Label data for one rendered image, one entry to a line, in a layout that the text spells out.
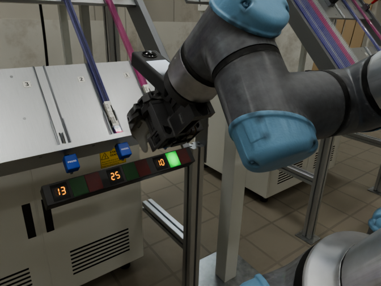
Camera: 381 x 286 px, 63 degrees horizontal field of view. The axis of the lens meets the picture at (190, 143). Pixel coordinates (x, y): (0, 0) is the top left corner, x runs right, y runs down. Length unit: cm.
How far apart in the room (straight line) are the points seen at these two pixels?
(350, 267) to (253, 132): 13
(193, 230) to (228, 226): 23
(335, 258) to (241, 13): 22
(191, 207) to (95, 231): 40
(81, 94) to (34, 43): 352
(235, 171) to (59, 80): 61
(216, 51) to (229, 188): 79
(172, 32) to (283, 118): 470
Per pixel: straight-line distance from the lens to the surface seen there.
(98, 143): 65
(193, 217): 93
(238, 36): 32
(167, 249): 147
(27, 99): 70
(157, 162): 71
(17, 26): 419
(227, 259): 125
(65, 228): 112
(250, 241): 155
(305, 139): 29
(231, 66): 31
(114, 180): 66
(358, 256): 23
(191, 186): 87
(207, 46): 34
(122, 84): 76
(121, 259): 130
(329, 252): 26
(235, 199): 110
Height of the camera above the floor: 96
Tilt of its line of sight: 22 degrees down
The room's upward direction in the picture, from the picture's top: 2 degrees clockwise
